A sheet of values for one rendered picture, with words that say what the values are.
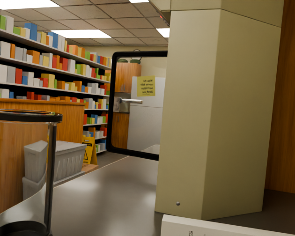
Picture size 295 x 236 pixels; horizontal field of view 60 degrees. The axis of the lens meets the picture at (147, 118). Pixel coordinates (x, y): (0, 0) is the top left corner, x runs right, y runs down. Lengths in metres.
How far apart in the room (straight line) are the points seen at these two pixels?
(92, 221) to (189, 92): 0.35
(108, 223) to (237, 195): 0.31
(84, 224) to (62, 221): 0.05
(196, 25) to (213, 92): 0.15
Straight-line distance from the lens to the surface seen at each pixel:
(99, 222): 0.59
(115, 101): 1.00
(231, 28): 0.63
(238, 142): 0.65
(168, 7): 0.65
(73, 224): 0.58
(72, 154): 2.99
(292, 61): 0.98
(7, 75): 3.57
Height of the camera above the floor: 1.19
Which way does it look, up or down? 3 degrees down
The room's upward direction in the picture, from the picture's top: 5 degrees clockwise
